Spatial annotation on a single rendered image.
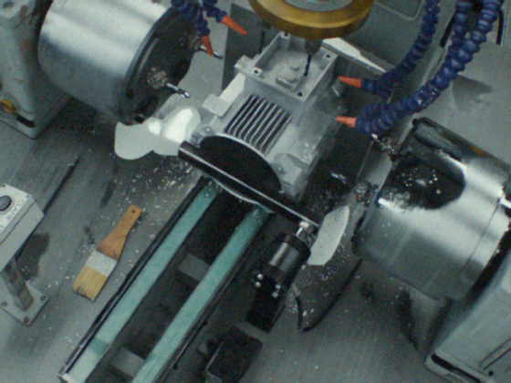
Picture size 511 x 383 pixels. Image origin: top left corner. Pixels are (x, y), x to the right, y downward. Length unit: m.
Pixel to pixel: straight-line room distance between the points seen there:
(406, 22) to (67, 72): 0.57
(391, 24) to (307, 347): 0.58
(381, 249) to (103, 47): 0.53
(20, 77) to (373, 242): 0.68
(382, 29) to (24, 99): 0.67
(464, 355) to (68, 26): 0.86
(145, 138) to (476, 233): 0.70
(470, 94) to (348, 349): 0.68
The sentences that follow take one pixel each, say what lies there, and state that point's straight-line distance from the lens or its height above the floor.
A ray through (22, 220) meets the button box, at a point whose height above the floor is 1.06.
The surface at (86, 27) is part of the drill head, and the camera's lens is 1.22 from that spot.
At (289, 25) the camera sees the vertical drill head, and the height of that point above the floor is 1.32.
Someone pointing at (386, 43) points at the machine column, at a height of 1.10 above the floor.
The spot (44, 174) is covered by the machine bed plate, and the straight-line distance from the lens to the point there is 1.46.
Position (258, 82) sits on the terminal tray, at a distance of 1.15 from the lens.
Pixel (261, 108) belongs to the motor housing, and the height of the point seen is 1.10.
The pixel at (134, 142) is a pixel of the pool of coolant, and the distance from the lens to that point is 1.48.
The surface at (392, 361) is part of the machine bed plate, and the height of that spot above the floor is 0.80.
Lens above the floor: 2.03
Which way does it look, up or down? 60 degrees down
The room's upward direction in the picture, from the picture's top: 11 degrees clockwise
